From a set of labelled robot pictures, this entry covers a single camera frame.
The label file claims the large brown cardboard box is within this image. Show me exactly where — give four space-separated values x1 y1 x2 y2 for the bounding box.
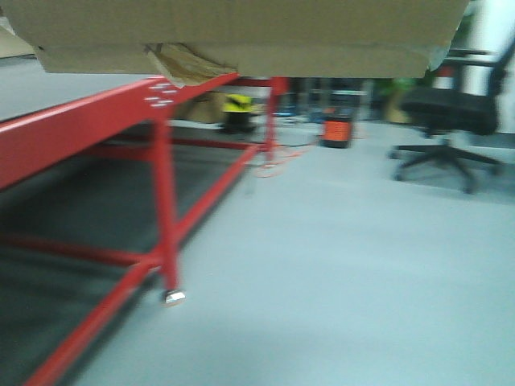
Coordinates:
1 1 467 78

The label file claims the yellow black vacuum cleaner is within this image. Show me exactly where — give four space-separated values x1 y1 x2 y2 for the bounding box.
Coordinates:
220 93 257 134

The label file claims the orange black device box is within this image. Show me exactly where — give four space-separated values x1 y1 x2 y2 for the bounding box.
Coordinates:
320 107 356 149

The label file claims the peeling clear packing tape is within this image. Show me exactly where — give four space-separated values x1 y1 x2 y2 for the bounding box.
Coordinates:
144 43 237 88

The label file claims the black office chair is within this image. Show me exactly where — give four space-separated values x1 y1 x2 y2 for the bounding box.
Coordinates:
389 39 514 194

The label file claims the red metal table frame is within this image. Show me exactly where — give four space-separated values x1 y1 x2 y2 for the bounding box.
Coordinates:
1 72 289 385

